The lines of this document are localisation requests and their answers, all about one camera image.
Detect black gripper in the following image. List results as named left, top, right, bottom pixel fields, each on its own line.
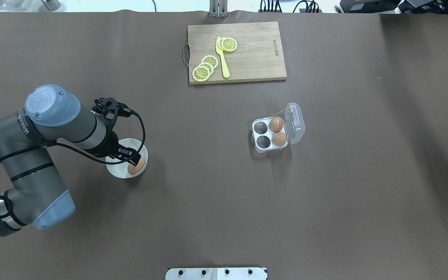
left=91, top=98, right=142, bottom=166

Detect brown egg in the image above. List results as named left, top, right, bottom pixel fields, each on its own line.
left=127, top=157, right=146, bottom=176
left=268, top=117, right=284, bottom=133
left=271, top=132, right=288, bottom=147

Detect clear plastic egg box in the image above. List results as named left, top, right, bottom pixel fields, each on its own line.
left=251, top=102, right=306, bottom=154

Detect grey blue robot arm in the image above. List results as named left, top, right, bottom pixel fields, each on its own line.
left=0, top=84, right=145, bottom=238

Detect white bowl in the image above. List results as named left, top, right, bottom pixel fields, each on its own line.
left=105, top=138, right=148, bottom=179

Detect lemon slice lower left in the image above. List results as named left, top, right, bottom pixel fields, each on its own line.
left=192, top=66, right=211, bottom=82

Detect lemon slice middle left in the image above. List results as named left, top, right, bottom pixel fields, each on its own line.
left=198, top=62, right=214, bottom=76

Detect yellow plastic knife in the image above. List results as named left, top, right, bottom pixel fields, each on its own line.
left=215, top=37, right=231, bottom=79

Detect lemon slice upper left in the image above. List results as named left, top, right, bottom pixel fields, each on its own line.
left=201, top=55, right=219, bottom=69

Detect white metal mounting plate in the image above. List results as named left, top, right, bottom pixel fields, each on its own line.
left=165, top=267, right=268, bottom=280

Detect lemon slice by knife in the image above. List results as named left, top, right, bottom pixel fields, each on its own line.
left=219, top=37, right=238, bottom=53

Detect wooden cutting board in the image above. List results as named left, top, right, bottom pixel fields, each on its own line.
left=188, top=21, right=287, bottom=85

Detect metal objects top left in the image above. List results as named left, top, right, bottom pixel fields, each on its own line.
left=0, top=0, right=61, bottom=11

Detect black device at back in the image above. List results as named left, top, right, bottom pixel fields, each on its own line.
left=334, top=0, right=448, bottom=15

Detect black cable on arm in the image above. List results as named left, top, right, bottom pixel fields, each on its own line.
left=0, top=107, right=147, bottom=219

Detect metal bracket at table edge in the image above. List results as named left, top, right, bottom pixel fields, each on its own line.
left=208, top=0, right=229, bottom=18

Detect black cables at back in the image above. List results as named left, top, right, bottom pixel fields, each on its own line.
left=258, top=0, right=323, bottom=13

